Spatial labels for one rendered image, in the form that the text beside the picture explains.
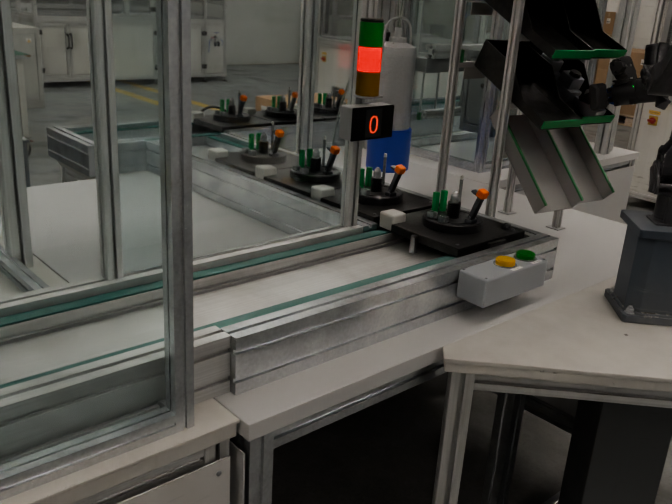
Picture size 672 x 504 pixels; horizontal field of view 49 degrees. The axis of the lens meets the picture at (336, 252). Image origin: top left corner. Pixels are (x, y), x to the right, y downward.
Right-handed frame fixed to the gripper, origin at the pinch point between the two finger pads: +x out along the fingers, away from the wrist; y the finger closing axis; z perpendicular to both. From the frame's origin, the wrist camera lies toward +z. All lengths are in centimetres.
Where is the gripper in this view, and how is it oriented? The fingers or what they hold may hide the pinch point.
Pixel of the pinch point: (597, 96)
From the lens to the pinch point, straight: 197.4
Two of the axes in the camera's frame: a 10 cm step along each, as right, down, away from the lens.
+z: -1.3, -9.7, -1.9
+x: -5.9, -0.7, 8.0
